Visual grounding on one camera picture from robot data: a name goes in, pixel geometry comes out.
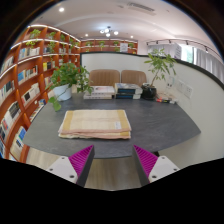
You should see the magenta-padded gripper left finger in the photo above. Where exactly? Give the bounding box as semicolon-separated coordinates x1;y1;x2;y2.
45;144;96;188

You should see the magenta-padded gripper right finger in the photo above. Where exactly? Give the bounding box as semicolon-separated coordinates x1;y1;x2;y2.
132;144;181;187

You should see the yellow striped towel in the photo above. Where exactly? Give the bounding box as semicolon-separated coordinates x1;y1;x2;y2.
57;109;133;140

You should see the small stack of booklets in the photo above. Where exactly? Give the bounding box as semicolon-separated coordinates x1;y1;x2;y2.
154;93;178;104

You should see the leafy plant in white pot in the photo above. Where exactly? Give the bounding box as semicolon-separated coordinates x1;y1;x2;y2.
46;61;95;113

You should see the tall plant in black pot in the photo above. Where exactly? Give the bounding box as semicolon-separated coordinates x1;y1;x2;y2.
140;48;178;101

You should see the dark blue book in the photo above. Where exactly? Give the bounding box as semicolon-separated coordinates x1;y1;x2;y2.
115;92;142;100

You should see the white thick book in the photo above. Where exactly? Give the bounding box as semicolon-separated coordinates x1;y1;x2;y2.
83;92;114;101

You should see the orange bookshelf unit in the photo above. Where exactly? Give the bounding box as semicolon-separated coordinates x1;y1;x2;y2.
0;23;139;164

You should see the tan padded chair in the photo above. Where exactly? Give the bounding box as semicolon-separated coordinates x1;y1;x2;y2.
120;69;148;87
88;68;121;88

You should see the white curtain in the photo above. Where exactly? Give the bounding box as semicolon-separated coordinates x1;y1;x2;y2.
146;42;224;84

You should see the white hanging banner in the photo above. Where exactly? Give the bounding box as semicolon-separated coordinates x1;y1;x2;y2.
173;43;183;60

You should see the white poster on shelf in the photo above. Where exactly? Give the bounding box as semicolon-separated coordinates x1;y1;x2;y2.
119;42;129;54

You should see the round bulb chandelier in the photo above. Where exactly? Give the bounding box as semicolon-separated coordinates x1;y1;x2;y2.
99;26;120;38

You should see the ceiling air vent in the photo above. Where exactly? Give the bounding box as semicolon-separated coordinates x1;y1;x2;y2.
125;1;157;16

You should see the white wall socket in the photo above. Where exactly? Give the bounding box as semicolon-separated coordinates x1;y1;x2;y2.
175;79;185;93
183;84;194;100

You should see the black track light rail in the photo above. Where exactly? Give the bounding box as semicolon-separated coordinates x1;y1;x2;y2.
145;38;211;54

